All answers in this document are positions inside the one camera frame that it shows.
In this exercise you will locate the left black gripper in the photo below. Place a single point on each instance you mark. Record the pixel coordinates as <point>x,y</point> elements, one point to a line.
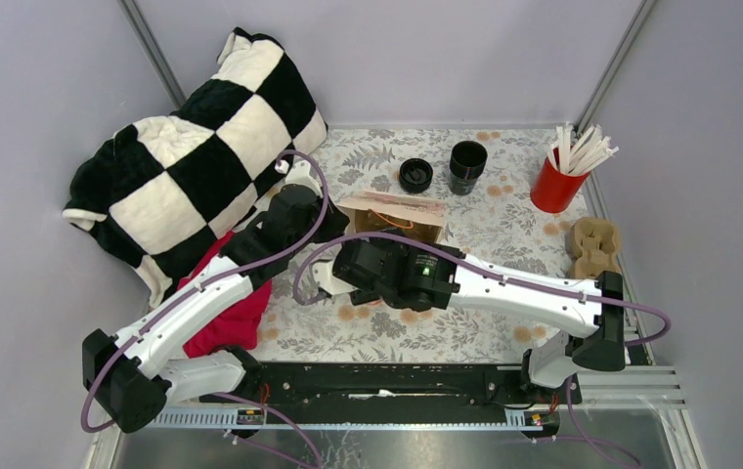
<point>337,221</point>

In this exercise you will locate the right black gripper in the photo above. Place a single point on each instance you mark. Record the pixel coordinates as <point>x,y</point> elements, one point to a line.
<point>359,297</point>

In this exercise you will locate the peach paper bag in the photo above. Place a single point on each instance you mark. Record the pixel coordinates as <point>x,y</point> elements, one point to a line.
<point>419,218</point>

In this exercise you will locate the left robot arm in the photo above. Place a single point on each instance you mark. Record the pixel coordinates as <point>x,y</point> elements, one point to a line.
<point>131,376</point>

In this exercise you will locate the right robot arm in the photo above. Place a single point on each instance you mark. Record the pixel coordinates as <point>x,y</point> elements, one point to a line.
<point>407,274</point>

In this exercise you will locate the stack of black lids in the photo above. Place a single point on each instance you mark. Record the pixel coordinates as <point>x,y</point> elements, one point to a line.
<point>415,175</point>

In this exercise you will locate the floral tablecloth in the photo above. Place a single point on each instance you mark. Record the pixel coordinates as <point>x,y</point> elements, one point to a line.
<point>497,222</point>

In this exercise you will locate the stack of black cups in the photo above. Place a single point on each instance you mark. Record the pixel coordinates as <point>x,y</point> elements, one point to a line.
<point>466,165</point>

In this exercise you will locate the red cup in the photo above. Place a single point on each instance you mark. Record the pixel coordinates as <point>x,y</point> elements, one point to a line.
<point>553,191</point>

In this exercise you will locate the black white checkered blanket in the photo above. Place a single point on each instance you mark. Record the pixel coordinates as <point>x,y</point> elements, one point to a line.
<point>162,190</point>

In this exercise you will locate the brown cardboard cup carrier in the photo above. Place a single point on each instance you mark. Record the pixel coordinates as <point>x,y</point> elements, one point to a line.
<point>594,244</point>

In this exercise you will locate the white paper straws bundle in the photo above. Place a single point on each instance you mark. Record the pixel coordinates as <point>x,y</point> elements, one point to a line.
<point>579,157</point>

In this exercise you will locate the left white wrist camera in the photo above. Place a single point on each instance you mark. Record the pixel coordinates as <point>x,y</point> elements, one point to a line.
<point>299,174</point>

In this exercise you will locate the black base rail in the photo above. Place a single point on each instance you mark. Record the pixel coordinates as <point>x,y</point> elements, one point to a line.
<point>396,393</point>

